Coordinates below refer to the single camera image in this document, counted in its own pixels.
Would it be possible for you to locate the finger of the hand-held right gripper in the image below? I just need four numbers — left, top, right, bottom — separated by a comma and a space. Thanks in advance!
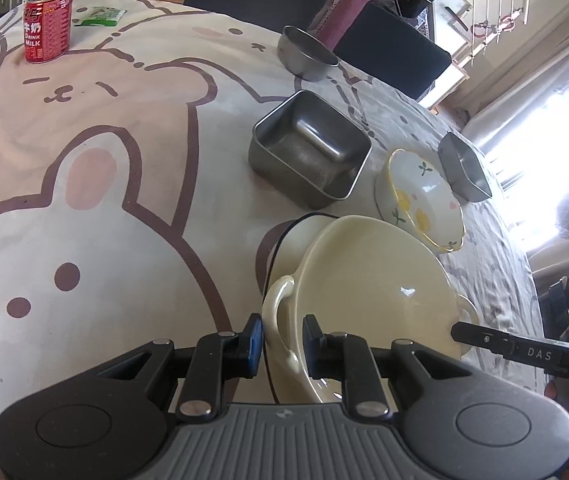
450, 321, 567, 367

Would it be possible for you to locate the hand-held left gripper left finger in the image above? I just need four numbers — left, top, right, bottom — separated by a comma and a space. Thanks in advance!
82, 312, 265, 423

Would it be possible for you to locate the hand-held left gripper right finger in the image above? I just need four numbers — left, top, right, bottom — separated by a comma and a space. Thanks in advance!
303, 314, 475, 418

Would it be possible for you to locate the white black-rimmed cup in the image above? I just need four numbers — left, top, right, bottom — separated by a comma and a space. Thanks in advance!
264, 212, 337, 406

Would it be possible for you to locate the cream bowl with handles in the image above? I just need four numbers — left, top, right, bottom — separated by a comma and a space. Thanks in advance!
262, 215, 480, 406

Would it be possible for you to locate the floral bowl with yellow rim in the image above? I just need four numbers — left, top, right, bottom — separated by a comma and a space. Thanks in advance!
374, 148, 465, 253

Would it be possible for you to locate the square steel container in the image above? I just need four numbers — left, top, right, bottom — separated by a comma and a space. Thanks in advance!
248, 90, 372, 209
437, 131, 493, 203

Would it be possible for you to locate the beige curtain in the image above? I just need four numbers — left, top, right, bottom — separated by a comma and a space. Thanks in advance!
464, 75, 569, 161

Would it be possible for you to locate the cartoon bear printed tablecloth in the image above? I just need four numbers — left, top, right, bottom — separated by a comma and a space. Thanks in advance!
0, 0, 550, 461

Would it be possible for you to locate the small round steel bowl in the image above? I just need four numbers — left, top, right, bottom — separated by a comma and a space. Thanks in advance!
278, 25, 340, 82

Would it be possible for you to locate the pink padded chair back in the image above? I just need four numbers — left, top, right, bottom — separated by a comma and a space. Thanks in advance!
321, 0, 380, 51

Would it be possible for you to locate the small green packet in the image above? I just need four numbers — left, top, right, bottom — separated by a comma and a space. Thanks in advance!
75, 5, 128, 28

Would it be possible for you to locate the red drink can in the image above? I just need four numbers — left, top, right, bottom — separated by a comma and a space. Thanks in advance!
23, 0, 73, 65

